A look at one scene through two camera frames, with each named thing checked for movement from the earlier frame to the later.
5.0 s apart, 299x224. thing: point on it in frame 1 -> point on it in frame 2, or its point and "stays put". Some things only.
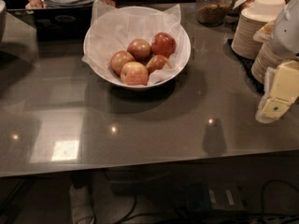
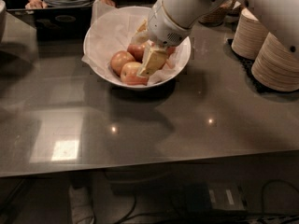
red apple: [140, 49] stays put
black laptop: [56, 24] stays put
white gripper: [288, 32] -> [163, 26]
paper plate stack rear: [249, 28] stays put
